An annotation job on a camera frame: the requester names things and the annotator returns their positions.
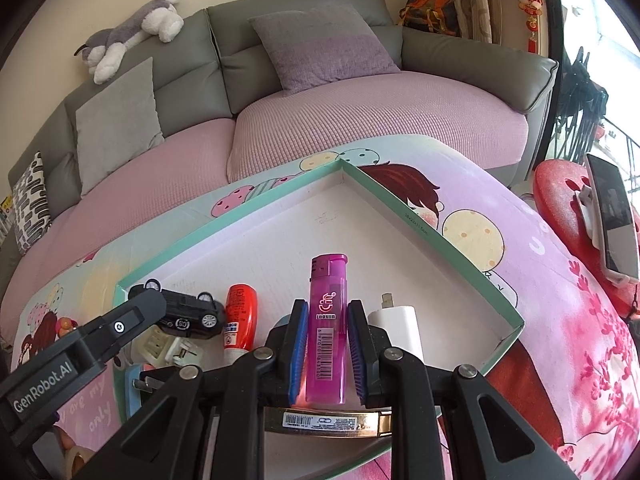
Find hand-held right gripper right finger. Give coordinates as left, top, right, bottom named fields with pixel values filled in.
left=347, top=299, right=581, bottom=480

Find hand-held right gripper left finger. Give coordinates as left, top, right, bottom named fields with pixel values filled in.
left=92, top=299, right=311, bottom=480

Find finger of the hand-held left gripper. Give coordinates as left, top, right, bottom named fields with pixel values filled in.
left=77, top=287, right=168, bottom=367

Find purple lighter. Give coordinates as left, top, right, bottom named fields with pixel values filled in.
left=305, top=254, right=348, bottom=406

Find white phone stand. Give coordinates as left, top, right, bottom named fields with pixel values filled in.
left=130, top=327, right=203, bottom=368

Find white charger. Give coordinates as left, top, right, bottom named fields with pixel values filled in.
left=367, top=294, right=426, bottom=361

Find black charger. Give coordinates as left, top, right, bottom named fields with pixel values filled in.
left=132, top=365, right=181, bottom=411

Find black toy car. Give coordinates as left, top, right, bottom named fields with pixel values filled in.
left=129, top=280, right=226, bottom=337

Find red and white tube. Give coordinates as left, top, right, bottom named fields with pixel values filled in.
left=223, top=284, right=258, bottom=361

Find gold metal lighter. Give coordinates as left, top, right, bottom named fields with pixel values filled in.
left=264, top=406, right=393, bottom=436

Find teal cardboard box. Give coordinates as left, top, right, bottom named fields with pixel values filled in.
left=114, top=159, right=525, bottom=480

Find white wrist band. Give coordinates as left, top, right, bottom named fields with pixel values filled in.
left=60, top=442, right=93, bottom=480

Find black and white patterned pillow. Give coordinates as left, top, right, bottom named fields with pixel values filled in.
left=12, top=151, right=52, bottom=256

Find light grey pillow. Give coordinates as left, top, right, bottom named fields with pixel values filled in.
left=75, top=56, right=165, bottom=197

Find printed cartoon blanket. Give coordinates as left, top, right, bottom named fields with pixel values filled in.
left=0, top=135, right=640, bottom=480

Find pink sofa seat cover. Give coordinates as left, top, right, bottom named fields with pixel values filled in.
left=10, top=67, right=531, bottom=301

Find red round stool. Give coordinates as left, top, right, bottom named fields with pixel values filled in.
left=532, top=159, right=640, bottom=316

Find white clip phone holder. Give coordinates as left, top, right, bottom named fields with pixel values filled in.
left=572, top=182, right=608, bottom=248

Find grey sofa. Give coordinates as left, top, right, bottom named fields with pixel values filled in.
left=0, top=0, right=560, bottom=281

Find smartphone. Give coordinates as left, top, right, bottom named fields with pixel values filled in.
left=585, top=153, right=640, bottom=281

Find grey purple pillow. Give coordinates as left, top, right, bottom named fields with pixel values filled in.
left=248, top=5, right=402, bottom=97

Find grey husky plush toy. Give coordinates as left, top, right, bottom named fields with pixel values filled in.
left=75, top=0, right=185, bottom=85

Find dark clothes rack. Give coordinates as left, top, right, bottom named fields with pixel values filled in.
left=555, top=47, right=611, bottom=161

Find orange bag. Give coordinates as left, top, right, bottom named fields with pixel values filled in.
left=397, top=0, right=461, bottom=38

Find patterned curtain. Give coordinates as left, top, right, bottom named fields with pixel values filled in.
left=402, top=0, right=516, bottom=46

